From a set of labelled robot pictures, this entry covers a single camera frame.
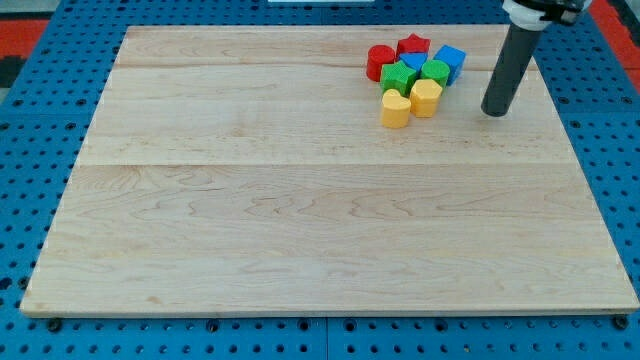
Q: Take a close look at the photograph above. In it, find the light wooden board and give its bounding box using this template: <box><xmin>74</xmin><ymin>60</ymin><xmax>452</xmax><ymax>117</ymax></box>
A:
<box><xmin>21</xmin><ymin>25</ymin><xmax>639</xmax><ymax>318</ymax></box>

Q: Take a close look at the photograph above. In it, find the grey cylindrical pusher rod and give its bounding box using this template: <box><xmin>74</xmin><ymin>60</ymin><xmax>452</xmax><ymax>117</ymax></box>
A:
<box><xmin>481</xmin><ymin>23</ymin><xmax>542</xmax><ymax>117</ymax></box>

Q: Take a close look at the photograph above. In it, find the blue cube block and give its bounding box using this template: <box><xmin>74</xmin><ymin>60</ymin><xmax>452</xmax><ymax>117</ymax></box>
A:
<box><xmin>434</xmin><ymin>45</ymin><xmax>466</xmax><ymax>86</ymax></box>

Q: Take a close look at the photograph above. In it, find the yellow heart block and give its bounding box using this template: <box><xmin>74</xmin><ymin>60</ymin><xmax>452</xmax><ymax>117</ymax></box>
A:
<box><xmin>380</xmin><ymin>89</ymin><xmax>411</xmax><ymax>129</ymax></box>

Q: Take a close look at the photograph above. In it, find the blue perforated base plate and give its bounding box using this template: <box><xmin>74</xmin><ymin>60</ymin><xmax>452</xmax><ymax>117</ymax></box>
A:
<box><xmin>1</xmin><ymin>1</ymin><xmax>639</xmax><ymax>359</ymax></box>

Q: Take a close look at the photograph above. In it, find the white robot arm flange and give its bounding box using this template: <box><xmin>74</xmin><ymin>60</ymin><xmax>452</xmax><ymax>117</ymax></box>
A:
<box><xmin>502</xmin><ymin>0</ymin><xmax>592</xmax><ymax>31</ymax></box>

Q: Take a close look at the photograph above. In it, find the red star block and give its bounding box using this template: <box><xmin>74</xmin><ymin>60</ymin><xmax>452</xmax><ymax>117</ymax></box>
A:
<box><xmin>396</xmin><ymin>33</ymin><xmax>431</xmax><ymax>55</ymax></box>

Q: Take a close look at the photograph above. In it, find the green star block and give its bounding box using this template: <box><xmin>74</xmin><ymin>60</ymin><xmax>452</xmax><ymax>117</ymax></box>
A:
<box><xmin>379</xmin><ymin>61</ymin><xmax>417</xmax><ymax>97</ymax></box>

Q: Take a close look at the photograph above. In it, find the red cylinder block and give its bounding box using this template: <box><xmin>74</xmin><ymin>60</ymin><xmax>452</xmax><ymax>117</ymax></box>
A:
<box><xmin>366</xmin><ymin>44</ymin><xmax>396</xmax><ymax>82</ymax></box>

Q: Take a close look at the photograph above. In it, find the small blue block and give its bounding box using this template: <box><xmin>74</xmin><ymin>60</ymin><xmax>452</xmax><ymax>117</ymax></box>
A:
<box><xmin>399</xmin><ymin>52</ymin><xmax>428</xmax><ymax>72</ymax></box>

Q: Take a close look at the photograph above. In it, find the yellow hexagon block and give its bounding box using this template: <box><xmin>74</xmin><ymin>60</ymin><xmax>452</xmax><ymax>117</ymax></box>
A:
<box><xmin>410</xmin><ymin>79</ymin><xmax>443</xmax><ymax>118</ymax></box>

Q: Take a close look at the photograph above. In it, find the green cylinder block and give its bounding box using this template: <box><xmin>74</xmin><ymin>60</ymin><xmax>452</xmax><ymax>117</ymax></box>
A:
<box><xmin>420</xmin><ymin>60</ymin><xmax>450</xmax><ymax>89</ymax></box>

